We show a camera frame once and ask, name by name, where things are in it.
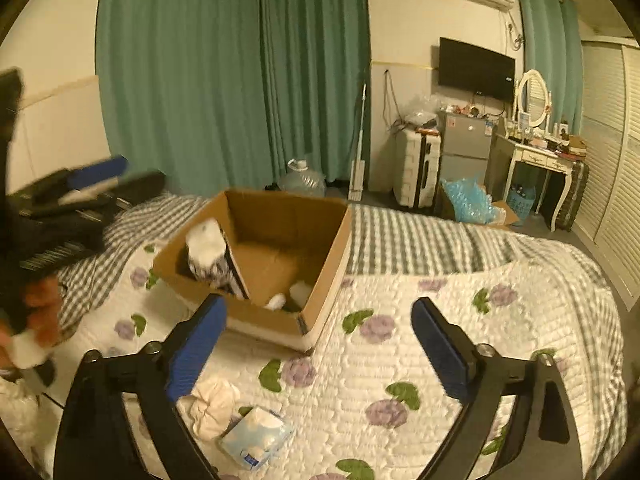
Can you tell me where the clear plastic water jug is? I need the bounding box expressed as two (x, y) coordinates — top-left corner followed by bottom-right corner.
(277, 158), (327, 199)

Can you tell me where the blue plastic basket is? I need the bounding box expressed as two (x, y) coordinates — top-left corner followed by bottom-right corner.
(507, 185), (537, 226)

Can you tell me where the blue bubble wrap pile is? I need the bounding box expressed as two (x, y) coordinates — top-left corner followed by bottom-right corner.
(440, 177), (509, 226)

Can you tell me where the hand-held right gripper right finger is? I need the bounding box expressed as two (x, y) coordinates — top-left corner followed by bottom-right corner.
(410, 296), (586, 480)

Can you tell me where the silver mini fridge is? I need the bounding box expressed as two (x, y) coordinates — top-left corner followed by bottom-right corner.
(437, 110), (497, 197)

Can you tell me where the white flat mop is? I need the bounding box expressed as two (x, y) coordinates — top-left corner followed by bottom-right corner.
(348, 82), (369, 202)

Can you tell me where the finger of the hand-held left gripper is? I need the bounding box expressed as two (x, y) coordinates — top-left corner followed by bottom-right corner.
(30, 170), (167, 218)
(30, 156), (131, 200)

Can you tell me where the white floral quilt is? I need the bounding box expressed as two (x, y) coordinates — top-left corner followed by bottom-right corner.
(54, 192), (630, 461)
(50, 240), (626, 480)

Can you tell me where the dark suitcase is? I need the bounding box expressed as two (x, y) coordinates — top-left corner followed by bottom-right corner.
(556, 160), (590, 233)

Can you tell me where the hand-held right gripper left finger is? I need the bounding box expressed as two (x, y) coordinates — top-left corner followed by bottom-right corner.
(54, 294), (228, 480)

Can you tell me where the narrow green curtain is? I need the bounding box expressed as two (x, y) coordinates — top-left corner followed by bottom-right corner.
(515, 0), (585, 133)

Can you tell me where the white dressing table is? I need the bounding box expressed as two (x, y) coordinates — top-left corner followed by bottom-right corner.
(492, 132), (584, 233)

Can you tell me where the white suitcase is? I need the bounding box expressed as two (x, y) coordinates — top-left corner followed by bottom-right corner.
(393, 127), (444, 210)

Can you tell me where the white oval vanity mirror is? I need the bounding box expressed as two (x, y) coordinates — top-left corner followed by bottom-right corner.
(515, 69), (553, 129)

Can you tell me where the clear plastic bag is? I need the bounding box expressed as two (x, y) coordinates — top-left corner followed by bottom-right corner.
(402, 94), (442, 129)

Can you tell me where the person's left hand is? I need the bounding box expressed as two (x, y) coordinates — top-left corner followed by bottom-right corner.
(0, 276), (69, 348)

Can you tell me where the black wall television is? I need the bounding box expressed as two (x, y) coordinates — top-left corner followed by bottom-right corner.
(438, 36), (517, 103)

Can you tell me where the white soft bundle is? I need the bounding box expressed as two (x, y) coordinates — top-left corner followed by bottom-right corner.
(9, 332), (57, 370)

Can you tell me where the brown cardboard box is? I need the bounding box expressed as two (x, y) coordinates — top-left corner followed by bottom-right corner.
(151, 188), (353, 353)

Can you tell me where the wide green curtain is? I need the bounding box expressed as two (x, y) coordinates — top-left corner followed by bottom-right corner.
(95, 0), (372, 197)

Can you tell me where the white and blue tissue pack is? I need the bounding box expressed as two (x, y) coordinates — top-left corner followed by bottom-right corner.
(217, 406), (296, 471)

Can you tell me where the white cloth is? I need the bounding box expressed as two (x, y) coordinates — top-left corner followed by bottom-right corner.
(190, 377), (243, 442)

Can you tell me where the white louvered wardrobe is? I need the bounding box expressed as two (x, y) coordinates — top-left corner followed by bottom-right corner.
(570, 37), (640, 312)

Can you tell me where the black and white soft pack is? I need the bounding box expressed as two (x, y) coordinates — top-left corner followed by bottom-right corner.
(185, 218), (249, 302)

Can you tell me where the small white packet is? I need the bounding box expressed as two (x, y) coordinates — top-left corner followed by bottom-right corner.
(289, 281), (314, 307)

